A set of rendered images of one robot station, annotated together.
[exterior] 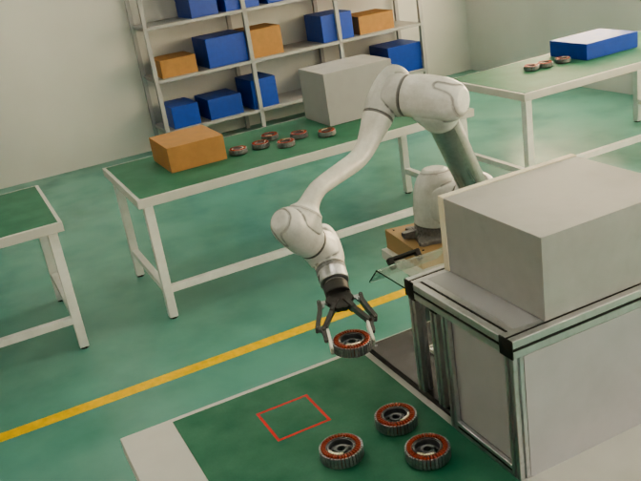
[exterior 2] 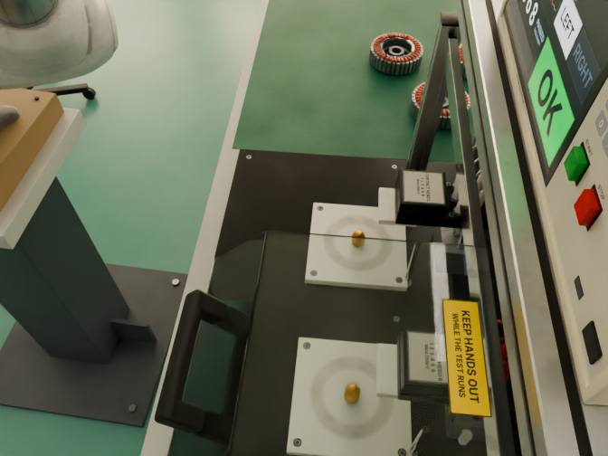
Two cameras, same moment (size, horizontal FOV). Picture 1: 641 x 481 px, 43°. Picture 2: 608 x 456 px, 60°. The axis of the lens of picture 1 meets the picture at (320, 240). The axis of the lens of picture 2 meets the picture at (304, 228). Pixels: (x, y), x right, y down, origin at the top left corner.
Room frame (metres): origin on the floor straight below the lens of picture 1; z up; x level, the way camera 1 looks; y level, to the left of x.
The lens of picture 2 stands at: (2.06, -0.13, 1.45)
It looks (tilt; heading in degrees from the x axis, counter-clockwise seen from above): 53 degrees down; 298
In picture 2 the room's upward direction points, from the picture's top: straight up
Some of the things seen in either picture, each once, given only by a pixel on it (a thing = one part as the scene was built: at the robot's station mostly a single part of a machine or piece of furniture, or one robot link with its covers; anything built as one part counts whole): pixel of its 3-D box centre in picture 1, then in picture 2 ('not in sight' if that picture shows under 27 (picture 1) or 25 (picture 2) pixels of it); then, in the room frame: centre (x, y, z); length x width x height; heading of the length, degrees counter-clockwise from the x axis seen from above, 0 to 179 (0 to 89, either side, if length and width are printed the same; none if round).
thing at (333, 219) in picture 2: not in sight; (356, 244); (2.21, -0.58, 0.78); 0.15 x 0.15 x 0.01; 23
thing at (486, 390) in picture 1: (484, 393); not in sight; (1.66, -0.33, 0.91); 0.28 x 0.03 x 0.32; 23
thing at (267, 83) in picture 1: (257, 90); not in sight; (8.58, 0.41, 0.43); 0.42 x 0.28 x 0.30; 25
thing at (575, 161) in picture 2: not in sight; (577, 164); (2.01, -0.44, 1.18); 0.02 x 0.01 x 0.02; 113
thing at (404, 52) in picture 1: (395, 56); not in sight; (9.24, -1.15, 0.43); 0.42 x 0.42 x 0.30; 23
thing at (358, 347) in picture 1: (352, 343); not in sight; (2.03, -0.04, 0.90); 0.11 x 0.11 x 0.04
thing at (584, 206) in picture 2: not in sight; (589, 207); (1.99, -0.41, 1.18); 0.02 x 0.01 x 0.02; 113
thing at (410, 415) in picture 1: (396, 418); not in sight; (1.83, -0.12, 0.77); 0.11 x 0.11 x 0.04
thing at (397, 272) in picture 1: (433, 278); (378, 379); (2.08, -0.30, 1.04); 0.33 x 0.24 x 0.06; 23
